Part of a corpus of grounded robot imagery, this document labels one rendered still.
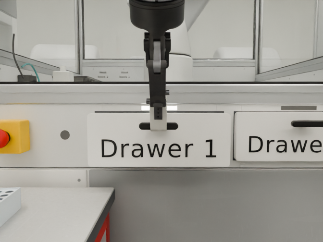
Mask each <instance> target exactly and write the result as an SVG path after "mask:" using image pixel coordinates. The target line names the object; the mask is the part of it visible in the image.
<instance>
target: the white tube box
mask: <svg viewBox="0 0 323 242"><path fill-rule="evenodd" d="M20 208H21V188H20V187H12V188H0V227H1V226H2V225H3V224H4V223H5V222H6V221H7V220H8V219H9V218H11V217H12V216H13V215H14V214H15V213H16V212H17V211H18V210H19V209H20Z"/></svg>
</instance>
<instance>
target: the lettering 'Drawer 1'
mask: <svg viewBox="0 0 323 242"><path fill-rule="evenodd" d="M104 141H108V142H112V143H113V145H114V152H113V153H112V154H111V155H104ZM206 142H210V155H206V157H216V155H212V139H210V140H206ZM126 145H128V146H129V144H125V145H124V144H121V156H122V157H124V147H125V146H126ZM135 145H138V146H140V148H141V149H134V150H133V151H132V156H133V157H140V156H141V157H143V147H142V145H141V144H133V146H135ZM147 145H148V149H149V154H150V157H153V156H154V152H155V149H156V148H157V151H158V155H159V157H162V154H163V150H164V146H165V144H163V145H162V149H161V153H160V151H159V148H158V144H155V145H154V149H153V152H151V149H150V145H149V144H147ZM174 145H176V146H178V148H179V149H171V147H172V146H174ZM191 145H192V146H193V144H189V145H187V144H186V156H185V157H187V149H188V147H189V146H191ZM101 150H102V157H112V156H114V155H115V154H116V151H117V146H116V143H115V142H114V141H113V140H109V139H102V140H101ZM135 151H141V152H140V155H138V156H135V155H134V152H135ZM171 151H181V147H180V145H179V144H171V145H170V146H169V150H168V152H169V155H170V156H171V157H180V155H178V156H174V155H172V154H171Z"/></svg>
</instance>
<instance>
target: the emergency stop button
mask: <svg viewBox="0 0 323 242"><path fill-rule="evenodd" d="M8 141H9V136H8V134H7V133H6V132H5V131H4V130H2V129H0V148H3V147H5V146H6V145H7V144H8Z"/></svg>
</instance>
